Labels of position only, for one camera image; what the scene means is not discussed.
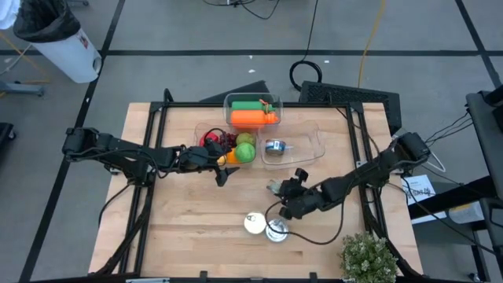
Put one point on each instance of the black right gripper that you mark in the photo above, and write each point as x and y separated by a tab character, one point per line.
302	198

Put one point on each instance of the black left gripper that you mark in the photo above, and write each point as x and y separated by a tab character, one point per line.
202	159

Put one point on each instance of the yellow banana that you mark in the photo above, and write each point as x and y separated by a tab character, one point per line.
222	160

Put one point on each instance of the orange fruit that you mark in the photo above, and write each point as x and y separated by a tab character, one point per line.
231	157

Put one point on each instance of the dark red grape bunch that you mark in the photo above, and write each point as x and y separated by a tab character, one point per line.
230	139

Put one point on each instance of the bright green apple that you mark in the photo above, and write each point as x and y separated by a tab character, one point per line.
245	153

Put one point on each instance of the red bell pepper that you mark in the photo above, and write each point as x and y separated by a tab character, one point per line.
208	137

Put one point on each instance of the speckled green pear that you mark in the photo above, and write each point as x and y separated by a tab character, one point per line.
245	137

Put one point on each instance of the silver-lidded tin can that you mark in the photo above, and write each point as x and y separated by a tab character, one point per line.
275	147
277	230

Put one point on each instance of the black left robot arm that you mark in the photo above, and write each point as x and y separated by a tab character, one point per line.
118	147

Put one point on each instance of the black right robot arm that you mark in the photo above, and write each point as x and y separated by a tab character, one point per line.
353	181

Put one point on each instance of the shallow clear plastic tray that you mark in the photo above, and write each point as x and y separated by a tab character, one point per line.
302	157
204	127

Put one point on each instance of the deep clear plastic container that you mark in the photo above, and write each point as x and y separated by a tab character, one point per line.
227	114

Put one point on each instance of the small potted green plant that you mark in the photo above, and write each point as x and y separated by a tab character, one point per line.
367	259

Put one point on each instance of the white printed paper sheet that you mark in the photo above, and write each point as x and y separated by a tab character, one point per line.
422	190

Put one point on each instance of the black support beam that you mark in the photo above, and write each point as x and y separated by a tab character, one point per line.
452	199

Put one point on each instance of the white trash bin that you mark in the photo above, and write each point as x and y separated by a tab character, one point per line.
70	59

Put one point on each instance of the white plastic box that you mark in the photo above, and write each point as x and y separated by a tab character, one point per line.
465	214

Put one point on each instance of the grey stand base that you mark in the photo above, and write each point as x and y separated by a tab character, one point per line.
23	89

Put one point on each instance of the black cart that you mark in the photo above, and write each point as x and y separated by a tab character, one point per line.
487	129

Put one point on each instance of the black equipment foot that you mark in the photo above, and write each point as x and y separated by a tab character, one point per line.
6	133

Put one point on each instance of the black trash bag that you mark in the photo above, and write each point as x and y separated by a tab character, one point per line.
45	19

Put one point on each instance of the white cloth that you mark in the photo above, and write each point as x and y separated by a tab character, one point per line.
8	13

